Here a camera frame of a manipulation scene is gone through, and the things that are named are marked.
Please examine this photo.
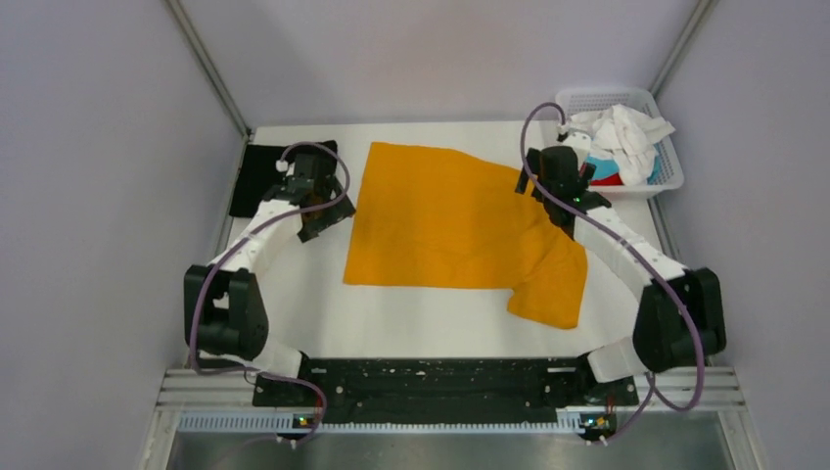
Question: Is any orange t-shirt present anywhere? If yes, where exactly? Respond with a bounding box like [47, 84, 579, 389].
[344, 142, 588, 330]

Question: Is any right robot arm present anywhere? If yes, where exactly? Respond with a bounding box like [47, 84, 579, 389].
[516, 146, 727, 403]

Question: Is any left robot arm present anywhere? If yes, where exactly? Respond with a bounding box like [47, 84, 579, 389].
[183, 140, 356, 405]

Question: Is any light blue t-shirt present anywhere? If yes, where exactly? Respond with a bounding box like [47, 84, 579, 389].
[586, 146, 661, 186]

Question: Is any folded black t-shirt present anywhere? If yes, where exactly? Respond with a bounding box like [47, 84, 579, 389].
[229, 140, 338, 218]

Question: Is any red t-shirt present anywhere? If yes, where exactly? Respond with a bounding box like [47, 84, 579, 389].
[590, 173, 624, 187]

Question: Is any white t-shirt in basket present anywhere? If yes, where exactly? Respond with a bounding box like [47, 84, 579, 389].
[566, 105, 675, 155]

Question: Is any white plastic basket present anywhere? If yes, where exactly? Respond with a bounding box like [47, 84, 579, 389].
[556, 87, 684, 199]

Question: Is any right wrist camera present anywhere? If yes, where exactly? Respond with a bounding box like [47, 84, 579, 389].
[560, 131, 592, 158]

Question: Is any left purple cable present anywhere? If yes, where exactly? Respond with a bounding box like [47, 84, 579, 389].
[188, 142, 352, 446]

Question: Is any purple cable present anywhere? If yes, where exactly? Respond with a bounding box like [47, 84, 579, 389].
[520, 102, 707, 446]
[188, 142, 352, 446]

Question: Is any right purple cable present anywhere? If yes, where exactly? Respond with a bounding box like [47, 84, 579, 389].
[520, 102, 707, 446]

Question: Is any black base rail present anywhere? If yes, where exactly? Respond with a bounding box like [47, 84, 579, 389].
[253, 357, 638, 425]

